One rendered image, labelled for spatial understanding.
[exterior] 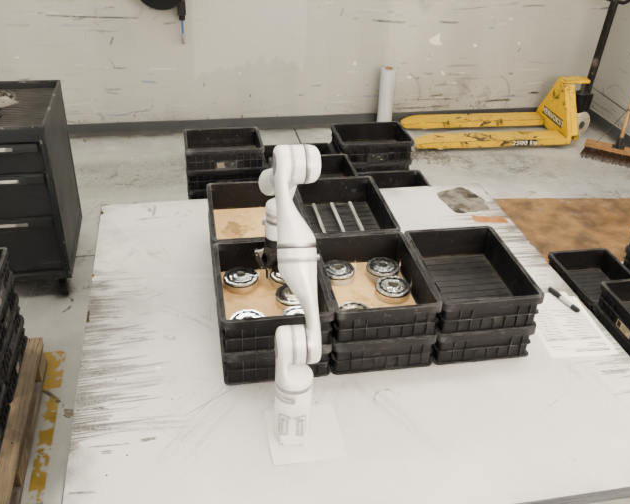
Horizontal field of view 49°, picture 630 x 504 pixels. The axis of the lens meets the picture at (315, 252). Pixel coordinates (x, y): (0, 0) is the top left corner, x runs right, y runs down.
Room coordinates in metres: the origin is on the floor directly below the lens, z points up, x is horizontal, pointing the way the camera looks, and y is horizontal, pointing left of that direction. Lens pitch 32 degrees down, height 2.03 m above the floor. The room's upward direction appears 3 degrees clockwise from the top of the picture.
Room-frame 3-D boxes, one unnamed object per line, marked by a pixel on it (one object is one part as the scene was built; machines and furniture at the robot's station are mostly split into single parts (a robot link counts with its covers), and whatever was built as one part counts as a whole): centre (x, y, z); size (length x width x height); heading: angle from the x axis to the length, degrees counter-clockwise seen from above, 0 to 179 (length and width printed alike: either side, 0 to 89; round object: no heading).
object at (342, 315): (1.67, -0.17, 0.92); 0.40 x 0.30 x 0.02; 12
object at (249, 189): (2.00, 0.21, 0.87); 0.40 x 0.30 x 0.11; 12
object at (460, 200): (2.56, -0.60, 0.71); 0.22 x 0.19 x 0.01; 13
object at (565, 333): (1.74, -0.80, 0.70); 0.33 x 0.23 x 0.01; 13
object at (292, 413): (1.24, 0.04, 0.79); 0.09 x 0.09 x 0.17; 1
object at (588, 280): (2.55, -1.26, 0.26); 0.40 x 0.30 x 0.23; 13
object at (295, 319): (1.61, 0.13, 0.92); 0.40 x 0.30 x 0.02; 12
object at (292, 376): (1.24, 0.04, 0.95); 0.09 x 0.09 x 0.17; 10
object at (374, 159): (3.51, -0.28, 0.37); 0.40 x 0.30 x 0.45; 103
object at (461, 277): (1.73, -0.46, 0.87); 0.40 x 0.30 x 0.11; 12
